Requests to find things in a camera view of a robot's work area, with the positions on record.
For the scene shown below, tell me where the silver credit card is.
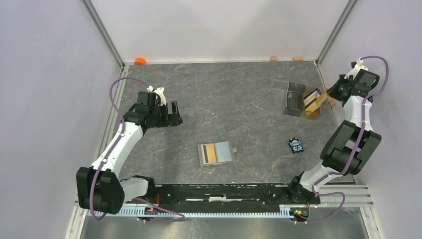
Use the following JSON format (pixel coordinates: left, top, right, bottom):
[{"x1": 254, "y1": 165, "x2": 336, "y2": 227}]
[{"x1": 303, "y1": 88, "x2": 321, "y2": 107}]

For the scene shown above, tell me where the black blue owl sticker toy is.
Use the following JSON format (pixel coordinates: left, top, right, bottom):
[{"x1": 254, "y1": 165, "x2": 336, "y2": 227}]
[{"x1": 289, "y1": 137, "x2": 304, "y2": 154}]

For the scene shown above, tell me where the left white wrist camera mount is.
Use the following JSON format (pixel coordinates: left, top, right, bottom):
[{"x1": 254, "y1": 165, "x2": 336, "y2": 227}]
[{"x1": 146, "y1": 86, "x2": 167, "y2": 106}]

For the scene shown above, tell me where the olive card holder wallet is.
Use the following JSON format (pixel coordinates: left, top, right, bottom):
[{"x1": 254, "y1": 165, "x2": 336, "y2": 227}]
[{"x1": 198, "y1": 141, "x2": 237, "y2": 167}]

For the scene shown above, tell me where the white slotted cable duct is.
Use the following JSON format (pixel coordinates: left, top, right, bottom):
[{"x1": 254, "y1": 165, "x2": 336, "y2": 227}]
[{"x1": 106, "y1": 204, "x2": 294, "y2": 219}]

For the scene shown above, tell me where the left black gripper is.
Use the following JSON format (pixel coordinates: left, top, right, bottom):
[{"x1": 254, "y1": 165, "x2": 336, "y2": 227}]
[{"x1": 149, "y1": 101, "x2": 182, "y2": 128}]

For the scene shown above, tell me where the clear three-compartment plastic box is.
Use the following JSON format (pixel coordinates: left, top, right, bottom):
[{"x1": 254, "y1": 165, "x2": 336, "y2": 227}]
[{"x1": 268, "y1": 80, "x2": 322, "y2": 120}]

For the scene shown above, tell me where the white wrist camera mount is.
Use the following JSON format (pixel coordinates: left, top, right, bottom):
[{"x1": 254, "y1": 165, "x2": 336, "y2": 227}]
[
  {"x1": 146, "y1": 86, "x2": 167, "y2": 106},
  {"x1": 343, "y1": 58, "x2": 368, "y2": 81}
]

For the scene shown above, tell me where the gold credit card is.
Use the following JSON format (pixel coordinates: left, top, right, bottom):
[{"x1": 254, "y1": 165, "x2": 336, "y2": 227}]
[
  {"x1": 202, "y1": 144, "x2": 216, "y2": 164},
  {"x1": 304, "y1": 91, "x2": 328, "y2": 115}
]

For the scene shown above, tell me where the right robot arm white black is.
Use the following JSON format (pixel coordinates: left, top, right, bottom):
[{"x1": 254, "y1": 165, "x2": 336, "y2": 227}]
[{"x1": 287, "y1": 67, "x2": 382, "y2": 203}]

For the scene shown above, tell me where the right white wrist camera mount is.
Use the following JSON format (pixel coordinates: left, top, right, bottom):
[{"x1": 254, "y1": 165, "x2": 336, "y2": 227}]
[{"x1": 343, "y1": 58, "x2": 368, "y2": 81}]

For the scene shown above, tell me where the orange round cap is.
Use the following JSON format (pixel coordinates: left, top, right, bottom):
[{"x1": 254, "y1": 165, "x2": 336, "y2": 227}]
[{"x1": 134, "y1": 57, "x2": 146, "y2": 65}]

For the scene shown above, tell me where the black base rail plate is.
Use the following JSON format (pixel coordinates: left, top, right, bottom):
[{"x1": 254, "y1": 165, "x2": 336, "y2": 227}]
[{"x1": 142, "y1": 183, "x2": 320, "y2": 213}]

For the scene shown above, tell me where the wooden block middle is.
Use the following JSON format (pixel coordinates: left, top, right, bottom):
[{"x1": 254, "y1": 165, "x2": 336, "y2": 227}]
[{"x1": 293, "y1": 56, "x2": 304, "y2": 61}]

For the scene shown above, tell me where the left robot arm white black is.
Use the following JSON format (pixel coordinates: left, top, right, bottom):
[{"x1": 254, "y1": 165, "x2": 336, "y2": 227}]
[{"x1": 76, "y1": 88, "x2": 183, "y2": 215}]

